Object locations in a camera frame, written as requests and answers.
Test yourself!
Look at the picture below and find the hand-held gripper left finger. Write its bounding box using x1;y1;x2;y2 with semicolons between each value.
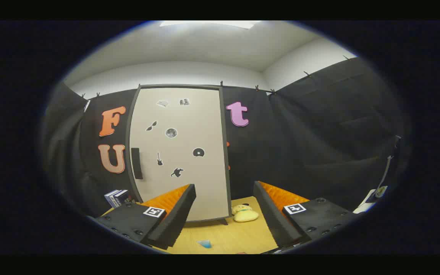
90;184;197;251

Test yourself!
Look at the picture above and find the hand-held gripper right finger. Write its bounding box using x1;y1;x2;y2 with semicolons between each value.
253;181;358;249

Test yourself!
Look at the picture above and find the beige cabinet door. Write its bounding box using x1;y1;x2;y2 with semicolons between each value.
129;88;230;222

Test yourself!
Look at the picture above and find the black door handle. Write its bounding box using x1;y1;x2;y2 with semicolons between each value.
131;148;143;180

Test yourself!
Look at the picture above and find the yellow plush toy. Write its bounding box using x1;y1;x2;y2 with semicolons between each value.
231;204;259;223

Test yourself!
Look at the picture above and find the white side table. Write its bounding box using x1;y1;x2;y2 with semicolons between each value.
353;187;377;214

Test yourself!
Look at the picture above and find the black backdrop cloth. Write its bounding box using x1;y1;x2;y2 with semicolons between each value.
40;57;411;214

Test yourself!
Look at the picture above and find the black monitor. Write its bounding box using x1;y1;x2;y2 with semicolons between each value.
375;134;402;199

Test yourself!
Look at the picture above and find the grey cabinet body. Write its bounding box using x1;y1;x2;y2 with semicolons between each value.
126;84;233;225

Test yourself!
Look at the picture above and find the ceiling light panel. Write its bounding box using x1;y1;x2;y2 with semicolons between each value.
160;21;260;30

